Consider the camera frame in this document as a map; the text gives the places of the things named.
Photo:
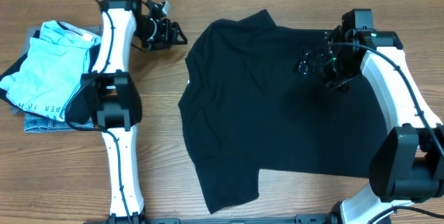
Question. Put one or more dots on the folded blue jeans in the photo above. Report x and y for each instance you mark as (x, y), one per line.
(37, 124)

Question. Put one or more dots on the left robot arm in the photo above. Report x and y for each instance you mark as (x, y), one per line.
(112, 99)

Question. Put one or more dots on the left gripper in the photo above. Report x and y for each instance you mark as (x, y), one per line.
(170, 35)

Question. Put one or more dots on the grey folded garment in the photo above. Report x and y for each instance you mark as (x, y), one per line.
(34, 31)

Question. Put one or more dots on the black t-shirt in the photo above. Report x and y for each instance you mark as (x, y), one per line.
(246, 108)

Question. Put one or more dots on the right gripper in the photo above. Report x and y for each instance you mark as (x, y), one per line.
(313, 62)

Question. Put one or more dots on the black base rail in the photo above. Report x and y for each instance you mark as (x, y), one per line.
(236, 220)

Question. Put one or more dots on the light blue folded t-shirt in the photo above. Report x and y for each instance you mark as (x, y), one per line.
(48, 71)

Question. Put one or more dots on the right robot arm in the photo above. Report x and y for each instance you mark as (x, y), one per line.
(408, 168)

